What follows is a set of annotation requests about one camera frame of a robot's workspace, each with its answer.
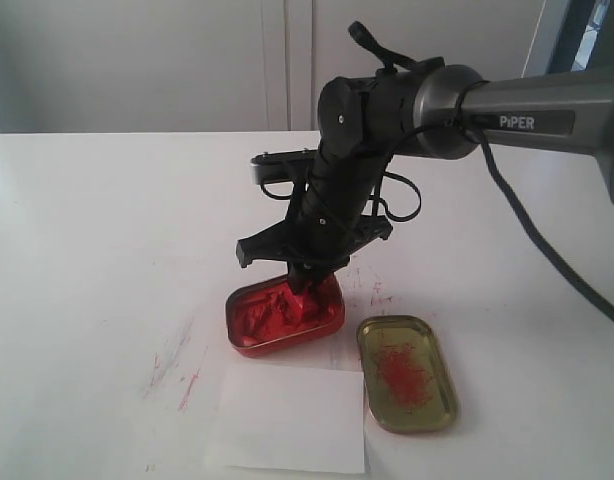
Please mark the gripper-mounted camera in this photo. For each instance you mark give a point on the gripper-mounted camera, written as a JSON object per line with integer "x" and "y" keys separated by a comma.
{"x": 281, "y": 167}

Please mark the white paper sheet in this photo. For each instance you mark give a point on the white paper sheet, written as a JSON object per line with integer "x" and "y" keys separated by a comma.
{"x": 290, "y": 418}

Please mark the red ink paste tin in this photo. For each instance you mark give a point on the red ink paste tin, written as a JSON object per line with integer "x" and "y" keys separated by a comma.
{"x": 267, "y": 317}

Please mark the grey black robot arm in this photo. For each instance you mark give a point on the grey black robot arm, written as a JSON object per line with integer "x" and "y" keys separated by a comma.
{"x": 443, "y": 114}

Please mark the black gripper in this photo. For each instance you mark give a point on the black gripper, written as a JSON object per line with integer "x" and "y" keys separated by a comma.
{"x": 325, "y": 226}

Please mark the gold tin lid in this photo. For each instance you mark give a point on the gold tin lid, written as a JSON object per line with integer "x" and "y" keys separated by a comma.
{"x": 408, "y": 386}

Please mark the red stamp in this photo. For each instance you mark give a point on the red stamp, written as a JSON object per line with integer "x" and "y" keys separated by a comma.
{"x": 298, "y": 309}

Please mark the white cabinet doors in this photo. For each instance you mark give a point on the white cabinet doors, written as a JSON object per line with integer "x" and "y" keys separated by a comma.
{"x": 135, "y": 66}

